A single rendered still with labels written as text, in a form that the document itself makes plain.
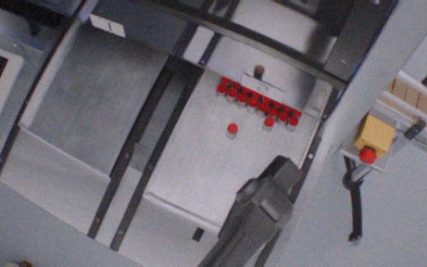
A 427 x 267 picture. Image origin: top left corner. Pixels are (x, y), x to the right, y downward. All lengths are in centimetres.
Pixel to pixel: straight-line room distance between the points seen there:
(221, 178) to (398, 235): 116
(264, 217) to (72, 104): 57
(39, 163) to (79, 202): 13
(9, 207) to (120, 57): 110
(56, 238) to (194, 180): 104
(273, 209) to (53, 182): 55
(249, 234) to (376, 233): 138
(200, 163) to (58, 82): 38
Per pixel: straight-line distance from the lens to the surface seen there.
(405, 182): 224
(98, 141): 124
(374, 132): 112
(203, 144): 121
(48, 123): 127
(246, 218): 84
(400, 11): 67
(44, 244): 215
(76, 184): 123
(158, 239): 119
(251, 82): 111
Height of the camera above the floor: 206
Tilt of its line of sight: 75 degrees down
